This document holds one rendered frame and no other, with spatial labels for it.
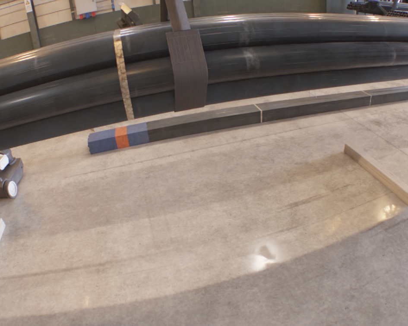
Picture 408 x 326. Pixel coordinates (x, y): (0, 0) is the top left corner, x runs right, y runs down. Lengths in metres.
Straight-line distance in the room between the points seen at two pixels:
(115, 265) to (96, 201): 0.81
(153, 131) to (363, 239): 2.45
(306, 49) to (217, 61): 0.49
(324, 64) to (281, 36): 0.28
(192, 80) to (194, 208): 1.33
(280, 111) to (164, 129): 1.46
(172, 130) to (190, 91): 2.10
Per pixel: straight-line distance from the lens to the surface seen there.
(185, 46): 1.31
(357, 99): 4.50
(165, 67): 1.28
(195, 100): 1.41
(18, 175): 3.52
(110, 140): 3.43
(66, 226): 2.58
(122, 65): 1.28
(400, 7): 13.36
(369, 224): 2.42
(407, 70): 2.30
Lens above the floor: 1.57
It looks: 31 degrees down
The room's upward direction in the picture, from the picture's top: 6 degrees counter-clockwise
